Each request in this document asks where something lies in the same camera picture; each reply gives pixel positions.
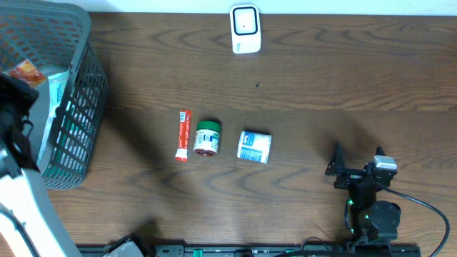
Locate white barcode scanner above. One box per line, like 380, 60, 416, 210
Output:
229, 4, 261, 54

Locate blue white packet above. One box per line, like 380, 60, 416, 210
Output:
236, 131, 272, 164

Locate red stick sachet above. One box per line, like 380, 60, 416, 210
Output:
175, 109, 192, 162

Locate orange tissue packet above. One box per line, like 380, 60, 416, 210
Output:
3, 59, 47, 89

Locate green lid jar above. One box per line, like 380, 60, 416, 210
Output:
194, 121, 221, 157

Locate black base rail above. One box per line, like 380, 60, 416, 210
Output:
146, 243, 421, 257

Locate grey plastic basket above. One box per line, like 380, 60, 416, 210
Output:
1, 1, 109, 190

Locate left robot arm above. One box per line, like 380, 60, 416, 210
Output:
1, 75, 185, 256

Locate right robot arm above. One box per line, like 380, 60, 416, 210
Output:
325, 143, 401, 252

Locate black camera cable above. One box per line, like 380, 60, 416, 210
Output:
374, 180, 451, 257

